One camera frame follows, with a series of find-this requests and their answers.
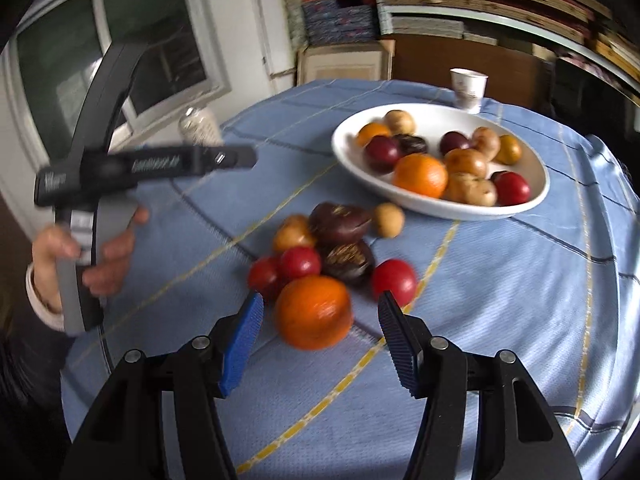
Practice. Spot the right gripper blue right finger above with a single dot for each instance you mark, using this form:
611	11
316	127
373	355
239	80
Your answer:
409	342

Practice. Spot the window with white frame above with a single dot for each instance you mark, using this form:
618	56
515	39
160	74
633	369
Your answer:
53	57

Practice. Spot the small yellow-orange fruit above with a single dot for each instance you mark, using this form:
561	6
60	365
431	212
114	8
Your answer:
510	150

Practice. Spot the large orange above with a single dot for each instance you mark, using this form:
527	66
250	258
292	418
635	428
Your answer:
313	313

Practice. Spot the small tan round fruit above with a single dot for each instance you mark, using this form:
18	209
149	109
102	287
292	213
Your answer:
388	219

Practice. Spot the dark purple wrinkled fruit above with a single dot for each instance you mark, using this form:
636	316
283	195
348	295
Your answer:
351	264

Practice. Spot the storage shelf with boxes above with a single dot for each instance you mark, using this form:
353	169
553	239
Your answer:
586	32

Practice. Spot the brown potato-like fruit left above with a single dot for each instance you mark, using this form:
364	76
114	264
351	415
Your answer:
486	141

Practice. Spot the white printed can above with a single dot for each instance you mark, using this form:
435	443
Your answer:
199	126

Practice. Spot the red tomato right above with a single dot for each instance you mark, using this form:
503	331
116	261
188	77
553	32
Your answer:
397	277

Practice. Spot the large brown speckled fruit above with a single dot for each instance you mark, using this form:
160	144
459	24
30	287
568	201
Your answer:
469	189

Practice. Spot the small red tomato in pile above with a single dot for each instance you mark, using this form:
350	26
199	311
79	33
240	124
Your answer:
265	277

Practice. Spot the white paper cup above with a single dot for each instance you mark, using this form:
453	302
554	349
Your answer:
469	89

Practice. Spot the white oval plate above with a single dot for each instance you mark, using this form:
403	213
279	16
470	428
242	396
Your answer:
520	187

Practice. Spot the red tomato middle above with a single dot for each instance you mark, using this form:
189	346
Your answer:
299	262

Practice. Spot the wooden cabinet box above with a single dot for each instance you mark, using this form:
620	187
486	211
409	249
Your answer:
369	61

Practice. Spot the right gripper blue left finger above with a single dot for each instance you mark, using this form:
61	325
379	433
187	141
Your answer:
236	337

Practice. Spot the small orange tangerine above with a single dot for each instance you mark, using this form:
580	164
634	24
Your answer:
369	131

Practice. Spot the orange-brown persimmon on plate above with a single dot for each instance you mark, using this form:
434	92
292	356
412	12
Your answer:
466	161

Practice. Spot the dark purple oblong fruit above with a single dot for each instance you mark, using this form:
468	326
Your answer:
335	224

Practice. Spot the dark passionfruit with gold marks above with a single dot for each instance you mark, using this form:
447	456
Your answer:
410	144

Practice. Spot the dark red plum on plate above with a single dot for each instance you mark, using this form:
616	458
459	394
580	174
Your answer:
452	140

